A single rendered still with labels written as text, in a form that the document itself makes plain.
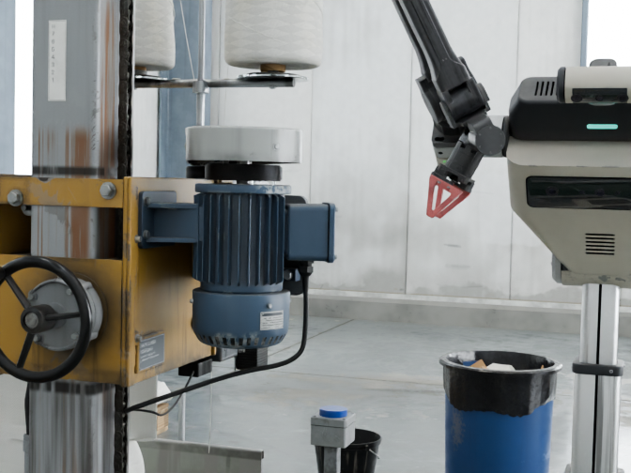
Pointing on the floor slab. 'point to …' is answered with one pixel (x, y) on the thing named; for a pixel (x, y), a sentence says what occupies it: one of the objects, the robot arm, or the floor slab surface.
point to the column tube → (74, 458)
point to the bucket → (356, 453)
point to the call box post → (331, 459)
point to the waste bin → (499, 411)
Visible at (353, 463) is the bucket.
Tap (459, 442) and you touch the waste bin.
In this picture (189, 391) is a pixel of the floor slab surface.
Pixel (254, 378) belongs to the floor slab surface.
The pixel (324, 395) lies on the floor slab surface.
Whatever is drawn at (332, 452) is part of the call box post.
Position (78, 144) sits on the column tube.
